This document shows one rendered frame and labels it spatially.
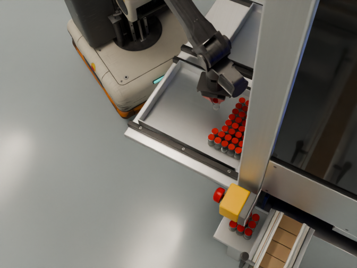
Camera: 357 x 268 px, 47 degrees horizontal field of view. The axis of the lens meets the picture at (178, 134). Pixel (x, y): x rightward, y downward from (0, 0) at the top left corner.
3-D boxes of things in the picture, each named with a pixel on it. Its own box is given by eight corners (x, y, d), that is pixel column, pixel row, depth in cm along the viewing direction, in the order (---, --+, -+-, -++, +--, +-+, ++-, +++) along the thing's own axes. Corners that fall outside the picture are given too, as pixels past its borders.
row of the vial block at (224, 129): (245, 106, 133) (246, 98, 129) (219, 151, 127) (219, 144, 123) (239, 103, 134) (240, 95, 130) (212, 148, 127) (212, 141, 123)
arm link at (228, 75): (221, 31, 105) (195, 52, 104) (253, 59, 100) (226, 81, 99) (225, 57, 116) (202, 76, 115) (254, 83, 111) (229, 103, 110)
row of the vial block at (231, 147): (258, 111, 132) (260, 104, 128) (232, 157, 125) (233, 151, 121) (252, 109, 132) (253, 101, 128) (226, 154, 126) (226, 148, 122)
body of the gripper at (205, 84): (230, 99, 119) (231, 84, 112) (196, 92, 121) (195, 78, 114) (235, 81, 121) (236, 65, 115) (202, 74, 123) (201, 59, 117)
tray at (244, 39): (342, 42, 142) (346, 35, 139) (314, 100, 132) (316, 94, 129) (252, 9, 152) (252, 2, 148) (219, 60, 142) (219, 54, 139)
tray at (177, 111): (271, 106, 133) (273, 100, 130) (234, 172, 123) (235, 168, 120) (180, 66, 142) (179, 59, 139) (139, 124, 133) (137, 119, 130)
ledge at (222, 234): (278, 222, 118) (278, 219, 116) (258, 262, 113) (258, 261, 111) (233, 199, 122) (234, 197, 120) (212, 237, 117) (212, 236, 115)
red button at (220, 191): (230, 195, 110) (231, 190, 107) (223, 208, 109) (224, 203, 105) (218, 189, 111) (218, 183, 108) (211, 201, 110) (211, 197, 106)
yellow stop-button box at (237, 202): (255, 203, 111) (257, 194, 104) (243, 226, 108) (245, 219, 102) (229, 190, 113) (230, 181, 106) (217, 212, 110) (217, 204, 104)
